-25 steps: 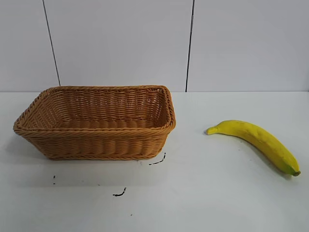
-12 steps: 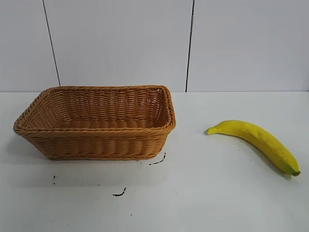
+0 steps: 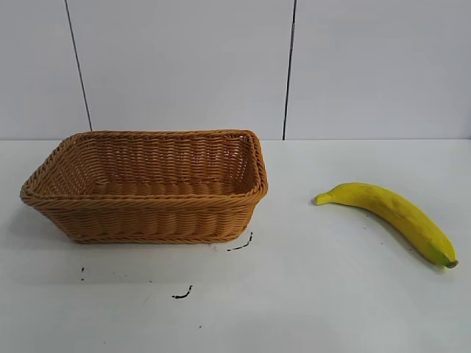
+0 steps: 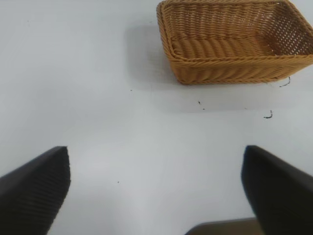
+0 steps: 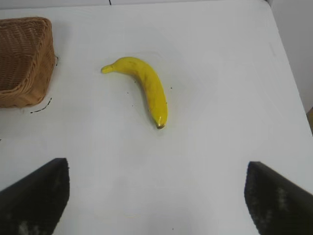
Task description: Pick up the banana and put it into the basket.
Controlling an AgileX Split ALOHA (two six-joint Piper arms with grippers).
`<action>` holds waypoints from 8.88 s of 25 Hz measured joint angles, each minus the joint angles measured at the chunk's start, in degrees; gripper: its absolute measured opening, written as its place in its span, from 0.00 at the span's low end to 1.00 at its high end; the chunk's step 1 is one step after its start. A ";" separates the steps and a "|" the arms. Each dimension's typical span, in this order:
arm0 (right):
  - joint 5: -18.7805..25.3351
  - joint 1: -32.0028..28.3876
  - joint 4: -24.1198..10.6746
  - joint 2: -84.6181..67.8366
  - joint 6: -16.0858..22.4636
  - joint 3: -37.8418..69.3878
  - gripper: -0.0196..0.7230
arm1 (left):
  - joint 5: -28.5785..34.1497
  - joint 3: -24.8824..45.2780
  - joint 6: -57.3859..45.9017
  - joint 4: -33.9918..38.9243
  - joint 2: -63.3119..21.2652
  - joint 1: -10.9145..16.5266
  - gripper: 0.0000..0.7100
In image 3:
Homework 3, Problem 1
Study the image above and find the yellow banana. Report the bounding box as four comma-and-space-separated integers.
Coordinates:
313, 182, 459, 269

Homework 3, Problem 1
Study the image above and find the woven wicker rectangular basket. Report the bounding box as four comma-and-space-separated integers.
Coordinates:
20, 128, 269, 246

